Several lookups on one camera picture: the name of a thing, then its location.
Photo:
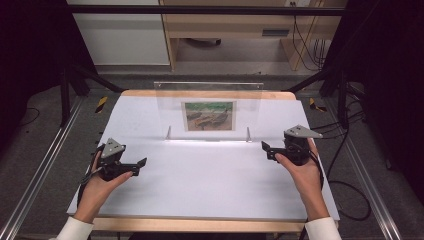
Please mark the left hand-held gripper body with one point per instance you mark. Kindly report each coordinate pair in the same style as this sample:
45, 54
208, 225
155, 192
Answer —
111, 160

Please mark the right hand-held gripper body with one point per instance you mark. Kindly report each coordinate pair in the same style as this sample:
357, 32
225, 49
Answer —
296, 146

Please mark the clear acrylic picture frame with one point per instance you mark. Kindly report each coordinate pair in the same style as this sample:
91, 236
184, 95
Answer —
166, 113

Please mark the picture card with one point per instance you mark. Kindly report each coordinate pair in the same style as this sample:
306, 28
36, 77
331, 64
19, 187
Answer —
209, 116

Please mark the person's right hand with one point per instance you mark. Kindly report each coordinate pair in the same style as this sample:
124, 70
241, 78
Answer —
306, 180

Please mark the person's left hand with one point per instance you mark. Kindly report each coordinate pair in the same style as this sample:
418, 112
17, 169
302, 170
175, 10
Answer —
96, 191

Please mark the yellow clamp right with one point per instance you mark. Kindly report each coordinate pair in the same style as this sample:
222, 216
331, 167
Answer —
315, 105

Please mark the yellow clamp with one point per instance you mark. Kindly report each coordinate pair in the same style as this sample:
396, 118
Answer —
315, 105
101, 104

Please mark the yellow clamp left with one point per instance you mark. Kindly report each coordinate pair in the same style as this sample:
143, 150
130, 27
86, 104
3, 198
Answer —
101, 104

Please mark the white table mat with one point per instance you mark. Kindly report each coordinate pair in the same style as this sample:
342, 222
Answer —
206, 180

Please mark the black metal stand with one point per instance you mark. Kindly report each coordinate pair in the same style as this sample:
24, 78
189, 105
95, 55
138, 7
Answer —
333, 83
71, 83

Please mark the black curtain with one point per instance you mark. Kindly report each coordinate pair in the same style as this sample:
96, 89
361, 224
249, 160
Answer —
30, 66
390, 83

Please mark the grey label on desk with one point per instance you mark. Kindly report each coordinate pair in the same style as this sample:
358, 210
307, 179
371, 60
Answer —
275, 32

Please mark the white cabinet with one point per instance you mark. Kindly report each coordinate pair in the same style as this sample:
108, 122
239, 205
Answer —
123, 40

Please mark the wooden desk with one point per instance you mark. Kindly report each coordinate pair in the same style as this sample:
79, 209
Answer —
233, 25

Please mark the black horizontal crossbar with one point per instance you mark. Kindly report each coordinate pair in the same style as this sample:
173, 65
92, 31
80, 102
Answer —
200, 10

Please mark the aluminium floor rail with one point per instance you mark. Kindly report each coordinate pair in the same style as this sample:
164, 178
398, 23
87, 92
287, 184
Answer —
366, 180
40, 166

